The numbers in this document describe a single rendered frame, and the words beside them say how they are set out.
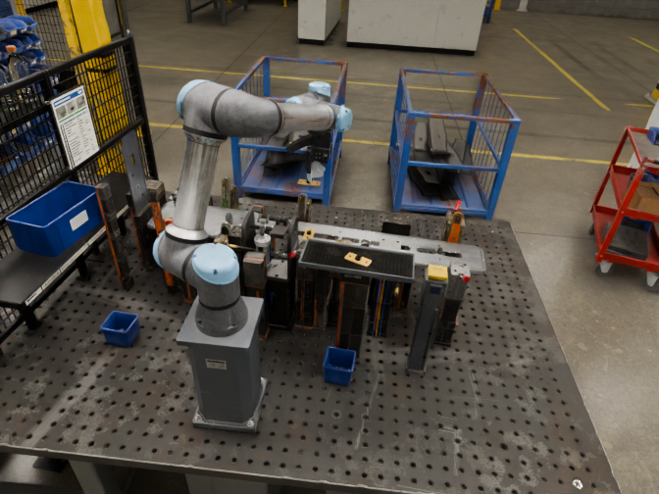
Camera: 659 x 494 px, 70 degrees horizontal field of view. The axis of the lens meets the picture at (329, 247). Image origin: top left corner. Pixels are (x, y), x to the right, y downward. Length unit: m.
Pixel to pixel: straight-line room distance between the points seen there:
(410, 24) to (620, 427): 7.88
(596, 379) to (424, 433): 1.65
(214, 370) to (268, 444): 0.32
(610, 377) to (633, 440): 0.40
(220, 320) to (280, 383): 0.50
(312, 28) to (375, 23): 1.16
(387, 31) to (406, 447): 8.53
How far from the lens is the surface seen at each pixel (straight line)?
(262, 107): 1.21
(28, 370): 2.03
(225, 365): 1.43
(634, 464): 2.89
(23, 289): 1.83
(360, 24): 9.54
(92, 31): 2.47
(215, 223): 2.02
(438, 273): 1.54
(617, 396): 3.13
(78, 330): 2.11
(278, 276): 1.77
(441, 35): 9.66
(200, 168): 1.29
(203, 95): 1.25
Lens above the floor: 2.08
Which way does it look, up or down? 36 degrees down
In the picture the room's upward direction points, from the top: 4 degrees clockwise
